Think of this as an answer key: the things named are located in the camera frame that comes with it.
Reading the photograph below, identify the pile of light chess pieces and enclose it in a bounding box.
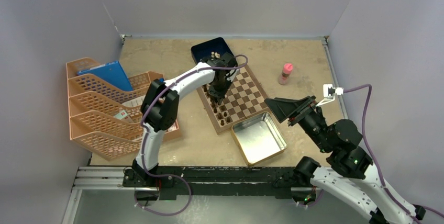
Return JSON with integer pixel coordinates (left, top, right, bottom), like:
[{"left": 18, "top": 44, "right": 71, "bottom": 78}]
[{"left": 210, "top": 52, "right": 220, "bottom": 59}]

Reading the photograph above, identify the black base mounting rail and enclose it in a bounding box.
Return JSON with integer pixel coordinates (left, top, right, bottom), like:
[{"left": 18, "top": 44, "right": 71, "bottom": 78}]
[{"left": 73, "top": 165, "right": 378, "bottom": 203}]

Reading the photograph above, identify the orange plastic file organizer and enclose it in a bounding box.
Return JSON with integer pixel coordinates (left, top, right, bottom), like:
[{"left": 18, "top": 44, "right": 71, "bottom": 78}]
[{"left": 66, "top": 58, "right": 147, "bottom": 161}]

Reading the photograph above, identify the dark blue square tray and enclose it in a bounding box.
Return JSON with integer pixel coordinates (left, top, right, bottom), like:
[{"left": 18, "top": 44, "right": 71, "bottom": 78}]
[{"left": 191, "top": 37, "right": 234, "bottom": 64}]

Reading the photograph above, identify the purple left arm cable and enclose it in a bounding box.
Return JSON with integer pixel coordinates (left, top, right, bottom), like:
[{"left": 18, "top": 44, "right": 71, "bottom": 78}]
[{"left": 139, "top": 54, "right": 249, "bottom": 178}]

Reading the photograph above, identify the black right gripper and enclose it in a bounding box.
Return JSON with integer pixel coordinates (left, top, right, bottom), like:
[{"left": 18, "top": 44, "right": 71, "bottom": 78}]
[{"left": 263, "top": 95, "right": 332, "bottom": 152}]

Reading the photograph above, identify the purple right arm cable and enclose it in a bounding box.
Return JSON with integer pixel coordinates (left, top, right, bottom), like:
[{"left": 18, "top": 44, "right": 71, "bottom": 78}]
[{"left": 342, "top": 84, "right": 444, "bottom": 224}]

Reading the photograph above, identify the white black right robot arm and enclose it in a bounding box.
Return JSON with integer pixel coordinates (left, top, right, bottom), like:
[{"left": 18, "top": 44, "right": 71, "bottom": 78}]
[{"left": 265, "top": 96, "right": 426, "bottom": 223}]

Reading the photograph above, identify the wooden chess board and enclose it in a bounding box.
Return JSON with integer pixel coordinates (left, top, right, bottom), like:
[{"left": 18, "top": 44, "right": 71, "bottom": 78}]
[{"left": 197, "top": 66, "right": 269, "bottom": 135}]

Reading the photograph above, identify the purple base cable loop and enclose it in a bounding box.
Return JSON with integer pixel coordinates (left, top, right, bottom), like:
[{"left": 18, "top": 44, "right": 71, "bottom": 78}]
[{"left": 134, "top": 174, "right": 194, "bottom": 217}]

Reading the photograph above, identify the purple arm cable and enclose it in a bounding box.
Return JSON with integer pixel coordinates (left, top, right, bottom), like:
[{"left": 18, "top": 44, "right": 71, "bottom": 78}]
[
  {"left": 139, "top": 54, "right": 249, "bottom": 178},
  {"left": 342, "top": 84, "right": 444, "bottom": 224}
]

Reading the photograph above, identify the metal gold-rimmed tin tray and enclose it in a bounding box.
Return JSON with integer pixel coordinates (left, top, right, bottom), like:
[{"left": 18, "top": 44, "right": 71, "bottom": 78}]
[{"left": 231, "top": 111, "right": 287, "bottom": 166}]

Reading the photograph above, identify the blue folder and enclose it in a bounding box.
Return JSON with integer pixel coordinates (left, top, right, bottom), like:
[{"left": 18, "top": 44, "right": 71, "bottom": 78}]
[{"left": 77, "top": 61, "right": 133, "bottom": 92}]

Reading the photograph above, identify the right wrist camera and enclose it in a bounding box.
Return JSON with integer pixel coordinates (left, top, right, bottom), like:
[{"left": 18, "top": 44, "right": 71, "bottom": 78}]
[{"left": 316, "top": 84, "right": 344, "bottom": 107}]

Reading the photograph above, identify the pink lidded small bottle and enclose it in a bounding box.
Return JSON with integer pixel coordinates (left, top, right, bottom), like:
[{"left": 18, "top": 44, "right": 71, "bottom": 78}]
[{"left": 278, "top": 63, "right": 293, "bottom": 85}]

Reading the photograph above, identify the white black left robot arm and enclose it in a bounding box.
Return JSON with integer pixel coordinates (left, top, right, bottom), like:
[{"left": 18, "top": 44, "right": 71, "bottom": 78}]
[{"left": 132, "top": 53, "right": 244, "bottom": 187}]

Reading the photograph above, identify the small red white box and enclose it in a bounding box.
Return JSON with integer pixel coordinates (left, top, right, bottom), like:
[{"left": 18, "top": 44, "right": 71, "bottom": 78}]
[{"left": 114, "top": 110, "right": 134, "bottom": 124}]

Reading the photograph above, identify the orange plastic basket tray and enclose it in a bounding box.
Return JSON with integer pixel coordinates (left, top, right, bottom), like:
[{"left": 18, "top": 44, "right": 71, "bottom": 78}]
[{"left": 123, "top": 71, "right": 182, "bottom": 142}]

